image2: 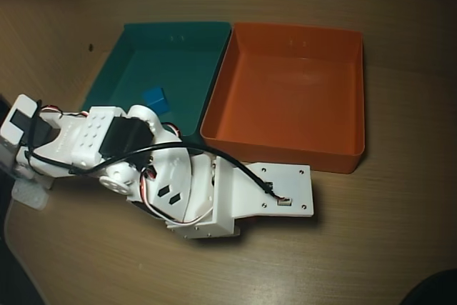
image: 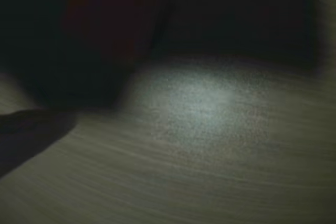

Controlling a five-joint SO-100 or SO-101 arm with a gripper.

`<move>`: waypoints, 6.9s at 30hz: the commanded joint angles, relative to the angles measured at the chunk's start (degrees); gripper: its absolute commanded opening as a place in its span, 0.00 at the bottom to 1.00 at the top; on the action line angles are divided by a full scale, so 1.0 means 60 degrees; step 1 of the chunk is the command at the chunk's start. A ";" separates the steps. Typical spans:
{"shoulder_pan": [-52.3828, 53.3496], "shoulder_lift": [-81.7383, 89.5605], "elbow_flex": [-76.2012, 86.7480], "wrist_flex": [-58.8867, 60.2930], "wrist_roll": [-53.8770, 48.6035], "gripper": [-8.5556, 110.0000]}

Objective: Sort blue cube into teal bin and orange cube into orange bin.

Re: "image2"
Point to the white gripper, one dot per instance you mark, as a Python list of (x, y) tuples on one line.
[(203, 201)]

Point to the blue cube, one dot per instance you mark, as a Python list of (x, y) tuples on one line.
[(157, 99)]

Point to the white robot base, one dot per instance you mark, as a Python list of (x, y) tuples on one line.
[(30, 196)]

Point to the orange plastic box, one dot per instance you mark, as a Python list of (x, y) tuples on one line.
[(292, 105)]

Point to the teal plastic box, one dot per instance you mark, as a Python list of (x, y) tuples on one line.
[(160, 65)]

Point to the dark round object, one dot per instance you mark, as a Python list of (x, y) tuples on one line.
[(439, 290)]

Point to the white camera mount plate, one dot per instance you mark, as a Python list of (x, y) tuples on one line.
[(285, 183)]

